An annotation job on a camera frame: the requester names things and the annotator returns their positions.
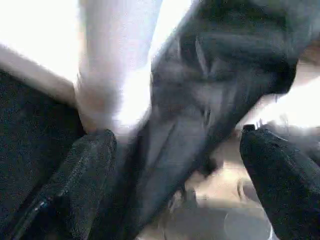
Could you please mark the black plastic mat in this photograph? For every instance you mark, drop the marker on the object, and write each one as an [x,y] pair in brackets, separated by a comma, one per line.
[212,62]

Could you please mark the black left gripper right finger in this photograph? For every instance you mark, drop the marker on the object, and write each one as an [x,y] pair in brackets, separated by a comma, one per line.
[287,190]

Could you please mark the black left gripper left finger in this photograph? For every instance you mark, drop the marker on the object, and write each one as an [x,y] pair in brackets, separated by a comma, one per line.
[67,190]

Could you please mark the white plastic table leg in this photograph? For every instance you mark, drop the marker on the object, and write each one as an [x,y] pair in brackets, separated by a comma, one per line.
[105,50]

